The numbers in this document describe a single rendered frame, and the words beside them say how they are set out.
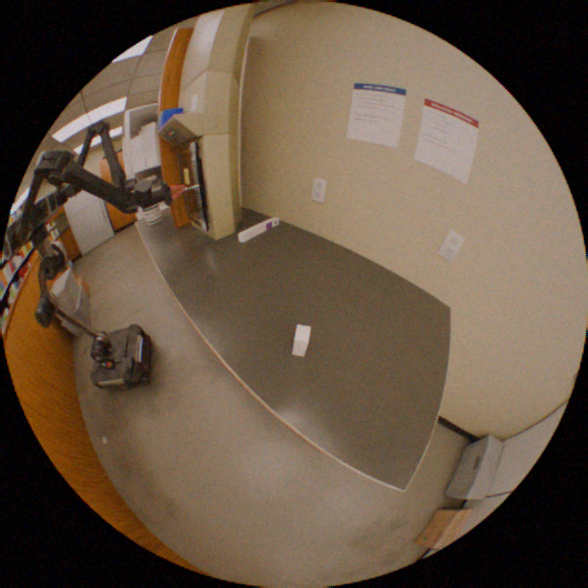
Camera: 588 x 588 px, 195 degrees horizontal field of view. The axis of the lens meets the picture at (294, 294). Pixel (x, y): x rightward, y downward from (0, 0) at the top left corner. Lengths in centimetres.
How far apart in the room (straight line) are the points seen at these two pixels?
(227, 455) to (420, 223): 164
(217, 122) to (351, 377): 95
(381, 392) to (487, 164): 80
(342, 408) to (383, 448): 13
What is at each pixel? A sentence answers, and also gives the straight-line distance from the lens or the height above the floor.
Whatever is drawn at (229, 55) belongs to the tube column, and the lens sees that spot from 97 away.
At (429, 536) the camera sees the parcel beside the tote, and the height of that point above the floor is 14.
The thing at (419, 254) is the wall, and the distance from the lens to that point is 80.
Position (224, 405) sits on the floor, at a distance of 138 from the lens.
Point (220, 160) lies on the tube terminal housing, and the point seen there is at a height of 130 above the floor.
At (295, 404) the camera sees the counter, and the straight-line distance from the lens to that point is 38.
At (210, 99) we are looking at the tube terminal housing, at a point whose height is 157.
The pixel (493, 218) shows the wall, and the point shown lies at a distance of 80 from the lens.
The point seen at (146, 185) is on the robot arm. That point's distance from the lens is 76.
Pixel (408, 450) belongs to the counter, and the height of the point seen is 94.
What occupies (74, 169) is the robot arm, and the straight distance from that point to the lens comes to 73.
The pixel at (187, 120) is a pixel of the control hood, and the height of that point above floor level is 148.
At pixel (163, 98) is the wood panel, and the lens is 118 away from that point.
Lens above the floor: 132
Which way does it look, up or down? 45 degrees down
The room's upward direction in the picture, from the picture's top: 7 degrees clockwise
